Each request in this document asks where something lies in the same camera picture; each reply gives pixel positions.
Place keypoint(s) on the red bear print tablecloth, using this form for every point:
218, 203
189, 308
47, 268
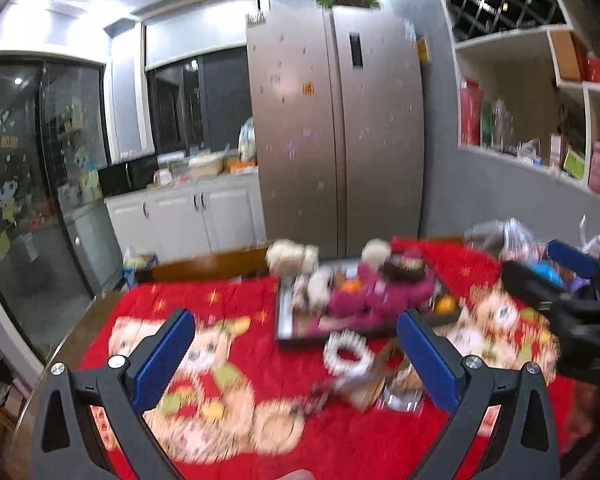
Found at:
235, 419

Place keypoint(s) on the white mug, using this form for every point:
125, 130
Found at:
163, 177

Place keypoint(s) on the white kitchen cabinet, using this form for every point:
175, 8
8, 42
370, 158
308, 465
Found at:
190, 219

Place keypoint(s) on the clear plastic bag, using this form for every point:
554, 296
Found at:
505, 240

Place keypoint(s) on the tangerine in box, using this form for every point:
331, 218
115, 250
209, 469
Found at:
445, 305

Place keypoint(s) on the red gift box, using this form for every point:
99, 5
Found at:
471, 98

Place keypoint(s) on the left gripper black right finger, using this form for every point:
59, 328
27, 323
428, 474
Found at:
523, 443

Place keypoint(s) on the magenta plush bear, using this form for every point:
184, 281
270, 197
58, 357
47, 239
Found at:
379, 299

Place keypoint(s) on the dark brown fuzzy scrunchie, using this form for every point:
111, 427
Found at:
403, 269

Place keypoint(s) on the brown triangular snack packet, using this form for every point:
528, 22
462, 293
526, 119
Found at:
363, 391

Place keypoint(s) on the white fluffy scrunchie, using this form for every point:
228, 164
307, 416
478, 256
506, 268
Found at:
311, 293

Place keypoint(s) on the silver double door refrigerator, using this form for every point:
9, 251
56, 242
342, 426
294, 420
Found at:
339, 125

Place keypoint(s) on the white plush bunny toy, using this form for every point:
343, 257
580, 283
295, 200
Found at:
286, 258

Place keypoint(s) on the cream plastic basin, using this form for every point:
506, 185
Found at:
206, 166

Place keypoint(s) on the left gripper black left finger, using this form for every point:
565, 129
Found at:
66, 443

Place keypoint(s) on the dark cardboard box tray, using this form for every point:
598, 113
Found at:
296, 329

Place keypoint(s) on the white fluffy pompom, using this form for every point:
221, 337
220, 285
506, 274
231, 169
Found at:
375, 252

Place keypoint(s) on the orange tangerine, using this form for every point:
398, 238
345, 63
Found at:
351, 286

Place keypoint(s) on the white crochet scrunchie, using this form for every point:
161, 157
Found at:
346, 353

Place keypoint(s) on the blue cardboard box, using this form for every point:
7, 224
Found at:
133, 264

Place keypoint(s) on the black microwave oven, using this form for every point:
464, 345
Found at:
129, 176

